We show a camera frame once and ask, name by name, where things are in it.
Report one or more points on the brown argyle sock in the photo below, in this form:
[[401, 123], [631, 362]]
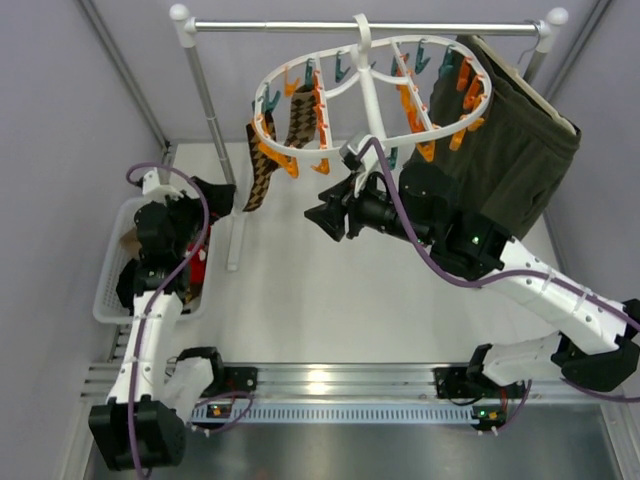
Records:
[[302, 118], [263, 168]]

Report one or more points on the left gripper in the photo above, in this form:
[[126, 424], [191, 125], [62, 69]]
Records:
[[201, 201]]

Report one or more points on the olive green shorts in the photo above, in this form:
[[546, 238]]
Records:
[[510, 167]]

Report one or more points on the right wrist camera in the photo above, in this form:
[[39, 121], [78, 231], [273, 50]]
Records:
[[361, 156]]

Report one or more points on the white hanger with metal hook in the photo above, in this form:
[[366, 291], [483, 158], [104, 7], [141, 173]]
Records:
[[547, 31]]

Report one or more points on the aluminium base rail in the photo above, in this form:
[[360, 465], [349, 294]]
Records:
[[409, 393]]

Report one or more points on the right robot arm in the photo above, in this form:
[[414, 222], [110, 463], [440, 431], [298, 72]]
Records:
[[591, 346]]

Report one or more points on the red sock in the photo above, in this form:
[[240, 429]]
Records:
[[197, 265]]

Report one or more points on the brown striped sock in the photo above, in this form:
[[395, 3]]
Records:
[[130, 243]]

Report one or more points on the white oval clip hanger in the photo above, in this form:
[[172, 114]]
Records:
[[393, 60]]

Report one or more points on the white laundry basket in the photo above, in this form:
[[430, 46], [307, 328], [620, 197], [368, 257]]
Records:
[[107, 308]]

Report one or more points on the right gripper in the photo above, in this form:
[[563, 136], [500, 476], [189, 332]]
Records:
[[347, 214]]

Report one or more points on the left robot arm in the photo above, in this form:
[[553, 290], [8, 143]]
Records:
[[141, 424]]

